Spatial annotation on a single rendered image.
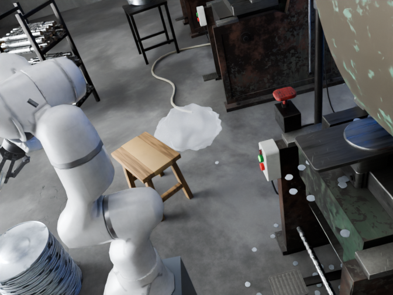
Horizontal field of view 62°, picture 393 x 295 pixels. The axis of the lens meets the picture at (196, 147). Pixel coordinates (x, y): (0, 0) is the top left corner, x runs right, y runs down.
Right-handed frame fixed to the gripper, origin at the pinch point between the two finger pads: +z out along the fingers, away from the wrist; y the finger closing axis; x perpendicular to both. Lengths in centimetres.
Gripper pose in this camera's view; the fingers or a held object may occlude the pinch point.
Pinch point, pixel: (0, 181)
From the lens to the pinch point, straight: 140.5
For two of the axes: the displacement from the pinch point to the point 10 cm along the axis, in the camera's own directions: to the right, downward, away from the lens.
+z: -5.2, 7.6, 3.9
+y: -8.1, -3.0, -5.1
